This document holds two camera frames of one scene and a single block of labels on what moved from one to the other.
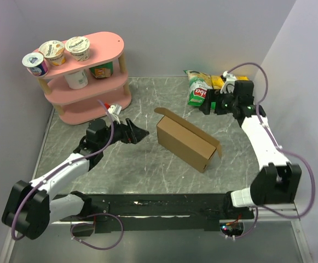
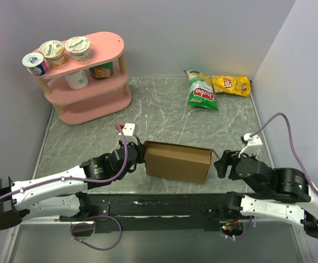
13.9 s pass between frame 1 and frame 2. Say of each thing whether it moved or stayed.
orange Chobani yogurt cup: stayed
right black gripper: moved
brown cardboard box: moved
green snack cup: stayed
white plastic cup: stayed
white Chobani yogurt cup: stayed
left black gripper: moved
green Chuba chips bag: stayed
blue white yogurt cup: stayed
